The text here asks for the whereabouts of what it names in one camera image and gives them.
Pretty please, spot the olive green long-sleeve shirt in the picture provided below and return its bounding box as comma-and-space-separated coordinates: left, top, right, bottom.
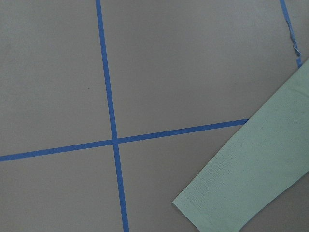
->
173, 62, 309, 232

